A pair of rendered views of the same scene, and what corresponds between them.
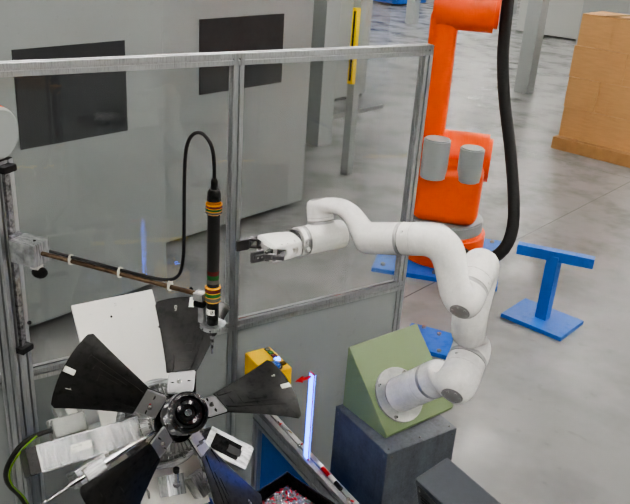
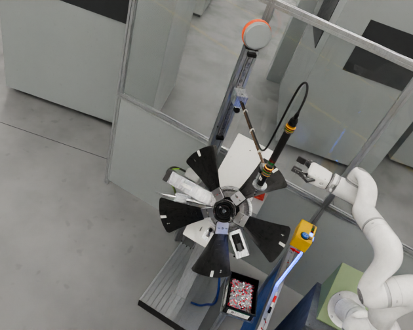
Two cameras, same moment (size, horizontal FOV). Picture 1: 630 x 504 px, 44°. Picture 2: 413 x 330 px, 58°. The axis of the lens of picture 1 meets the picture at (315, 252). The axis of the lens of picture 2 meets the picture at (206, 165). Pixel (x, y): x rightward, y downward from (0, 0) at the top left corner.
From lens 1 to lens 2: 0.93 m
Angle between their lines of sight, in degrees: 42
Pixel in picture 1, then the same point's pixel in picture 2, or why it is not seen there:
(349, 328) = not seen: hidden behind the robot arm
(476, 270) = (396, 287)
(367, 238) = (357, 210)
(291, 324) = (356, 232)
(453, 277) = (373, 274)
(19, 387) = not seen: hidden behind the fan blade
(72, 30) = (411, 25)
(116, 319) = (250, 153)
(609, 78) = not seen: outside the picture
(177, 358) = (246, 187)
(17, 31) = (380, 11)
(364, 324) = (402, 270)
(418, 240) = (373, 236)
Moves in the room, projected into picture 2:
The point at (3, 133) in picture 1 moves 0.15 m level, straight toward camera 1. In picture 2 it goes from (259, 37) to (244, 42)
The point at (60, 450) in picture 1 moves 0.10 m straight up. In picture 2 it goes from (178, 181) to (182, 168)
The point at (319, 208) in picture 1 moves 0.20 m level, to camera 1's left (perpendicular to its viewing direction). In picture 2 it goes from (354, 174) to (323, 143)
